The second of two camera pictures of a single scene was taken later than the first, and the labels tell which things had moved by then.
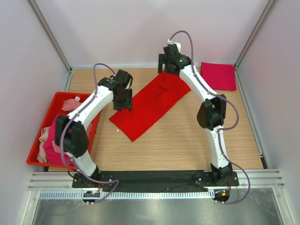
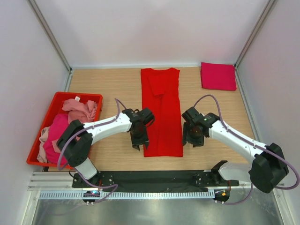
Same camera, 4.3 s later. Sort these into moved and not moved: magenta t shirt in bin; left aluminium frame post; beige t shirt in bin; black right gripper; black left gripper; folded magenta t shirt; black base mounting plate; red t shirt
Moved: black right gripper; red t shirt; black left gripper
Not moved: magenta t shirt in bin; beige t shirt in bin; black base mounting plate; left aluminium frame post; folded magenta t shirt
